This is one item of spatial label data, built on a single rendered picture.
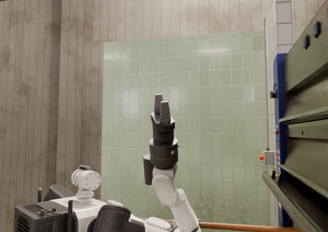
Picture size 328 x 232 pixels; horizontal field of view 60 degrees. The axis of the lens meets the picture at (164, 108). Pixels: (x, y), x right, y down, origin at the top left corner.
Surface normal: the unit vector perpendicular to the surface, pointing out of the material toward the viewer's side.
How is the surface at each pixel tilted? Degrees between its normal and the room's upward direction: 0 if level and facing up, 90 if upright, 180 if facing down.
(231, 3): 90
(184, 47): 90
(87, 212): 41
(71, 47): 90
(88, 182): 90
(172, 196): 113
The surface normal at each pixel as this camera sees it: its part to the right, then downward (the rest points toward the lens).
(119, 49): -0.22, -0.08
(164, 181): -0.18, 0.32
